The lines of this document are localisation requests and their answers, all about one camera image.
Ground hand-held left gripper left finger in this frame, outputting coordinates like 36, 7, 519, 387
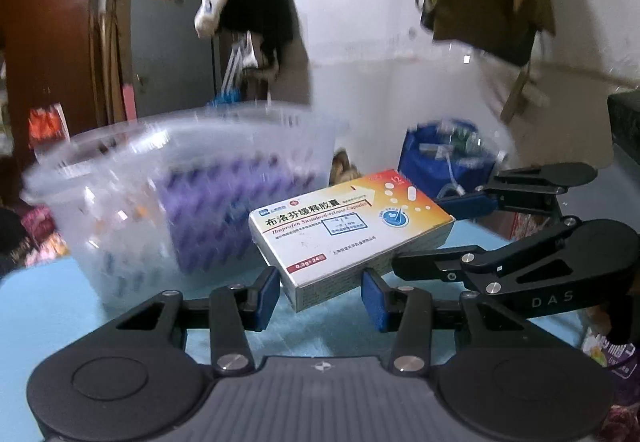
105, 266, 282, 376

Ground white cable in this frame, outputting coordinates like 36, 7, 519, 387
435, 142, 481, 197

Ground purple packet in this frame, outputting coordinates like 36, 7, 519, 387
582, 327, 640, 404

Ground orange shoes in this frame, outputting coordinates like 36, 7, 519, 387
27, 105, 69, 151

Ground brown wooden wardrobe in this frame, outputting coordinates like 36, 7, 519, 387
0, 0, 109, 154

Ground clear plastic container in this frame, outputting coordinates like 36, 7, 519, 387
22, 103, 351, 309

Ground pink door tag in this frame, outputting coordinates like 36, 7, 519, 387
121, 82, 139, 123

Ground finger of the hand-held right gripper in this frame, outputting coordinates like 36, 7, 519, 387
434, 161, 599, 219
391, 216, 583, 298

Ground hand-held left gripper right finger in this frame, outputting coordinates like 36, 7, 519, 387
361, 269, 538, 379

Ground white folding rack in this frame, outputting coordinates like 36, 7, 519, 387
220, 35, 262, 94

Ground dark textured block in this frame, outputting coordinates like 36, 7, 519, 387
607, 92, 640, 164

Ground purple tissue pack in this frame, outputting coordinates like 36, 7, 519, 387
155, 152, 321, 276

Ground orange white medicine box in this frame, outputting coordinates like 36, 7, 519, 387
248, 167, 456, 314

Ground blue shopping bag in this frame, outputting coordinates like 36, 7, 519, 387
400, 119, 507, 199

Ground grey door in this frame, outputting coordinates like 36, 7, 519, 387
117, 0, 222, 123

